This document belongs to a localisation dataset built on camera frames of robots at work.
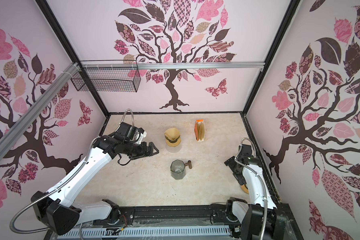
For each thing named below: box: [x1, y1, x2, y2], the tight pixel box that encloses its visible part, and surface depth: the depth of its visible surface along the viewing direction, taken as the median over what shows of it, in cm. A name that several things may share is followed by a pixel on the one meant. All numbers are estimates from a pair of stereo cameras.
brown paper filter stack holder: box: [194, 119, 205, 142], surface depth 103 cm
